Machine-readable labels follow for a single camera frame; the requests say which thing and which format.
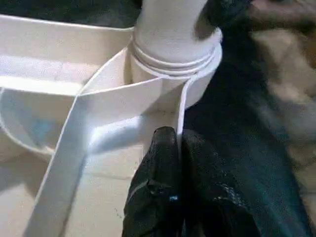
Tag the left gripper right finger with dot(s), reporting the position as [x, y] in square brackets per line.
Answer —
[212, 197]

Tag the white plastic table top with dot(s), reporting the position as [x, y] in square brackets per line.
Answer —
[49, 61]

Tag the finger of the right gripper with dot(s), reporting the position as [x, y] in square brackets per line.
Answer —
[227, 12]

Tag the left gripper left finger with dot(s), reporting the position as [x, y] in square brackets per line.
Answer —
[155, 187]

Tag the white plastic table leg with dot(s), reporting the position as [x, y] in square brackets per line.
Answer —
[168, 32]

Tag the black quilted mat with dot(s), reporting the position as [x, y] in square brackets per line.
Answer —
[234, 111]

